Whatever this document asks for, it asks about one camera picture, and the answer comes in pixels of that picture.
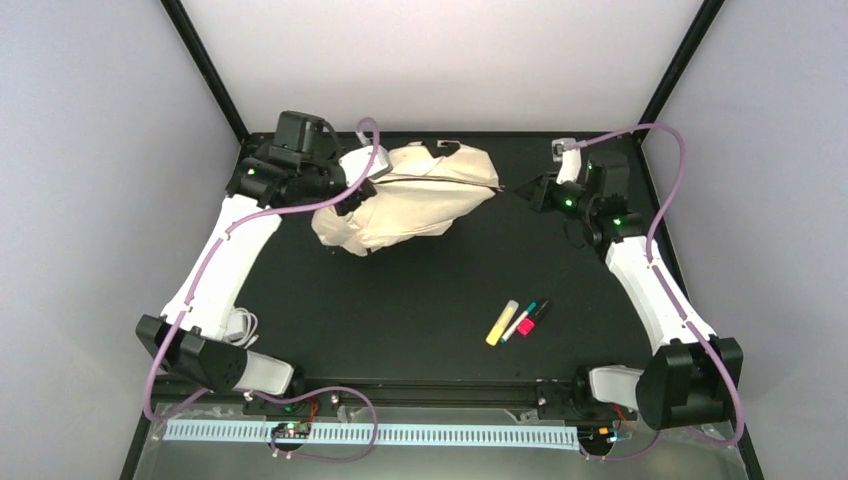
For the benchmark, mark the light blue slotted cable duct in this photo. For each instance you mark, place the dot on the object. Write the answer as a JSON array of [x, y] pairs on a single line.
[[388, 434]]

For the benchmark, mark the small circuit board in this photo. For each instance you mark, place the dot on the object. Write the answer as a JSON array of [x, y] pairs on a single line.
[[295, 430]]

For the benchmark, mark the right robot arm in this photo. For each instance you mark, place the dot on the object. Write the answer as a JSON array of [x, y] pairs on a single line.
[[692, 377]]

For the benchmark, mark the yellow highlighter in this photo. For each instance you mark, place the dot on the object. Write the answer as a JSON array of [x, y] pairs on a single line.
[[502, 322]]

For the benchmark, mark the white charger with cable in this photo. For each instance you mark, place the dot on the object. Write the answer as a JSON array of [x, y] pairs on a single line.
[[241, 329]]

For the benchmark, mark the black frame rail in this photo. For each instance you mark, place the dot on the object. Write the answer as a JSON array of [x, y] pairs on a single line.
[[541, 402]]

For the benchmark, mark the beige canvas backpack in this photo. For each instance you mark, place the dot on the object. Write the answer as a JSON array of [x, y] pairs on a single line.
[[431, 184]]

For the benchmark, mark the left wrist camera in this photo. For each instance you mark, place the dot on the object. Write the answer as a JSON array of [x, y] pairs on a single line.
[[354, 162]]

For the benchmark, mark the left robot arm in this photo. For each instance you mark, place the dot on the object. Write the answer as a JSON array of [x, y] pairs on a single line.
[[301, 168]]

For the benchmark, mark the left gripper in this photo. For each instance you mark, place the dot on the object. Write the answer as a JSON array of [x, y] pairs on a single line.
[[358, 195]]

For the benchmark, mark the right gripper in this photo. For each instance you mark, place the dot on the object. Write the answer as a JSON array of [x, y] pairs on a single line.
[[539, 196]]

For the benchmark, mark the pink black highlighter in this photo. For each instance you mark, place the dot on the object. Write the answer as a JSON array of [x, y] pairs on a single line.
[[533, 317]]

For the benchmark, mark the teal white marker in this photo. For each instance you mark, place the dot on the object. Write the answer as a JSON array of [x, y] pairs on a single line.
[[515, 323]]

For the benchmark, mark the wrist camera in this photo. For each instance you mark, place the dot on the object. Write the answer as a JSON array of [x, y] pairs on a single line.
[[354, 162], [566, 152]]

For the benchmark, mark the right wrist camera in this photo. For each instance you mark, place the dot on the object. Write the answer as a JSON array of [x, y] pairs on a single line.
[[566, 152]]

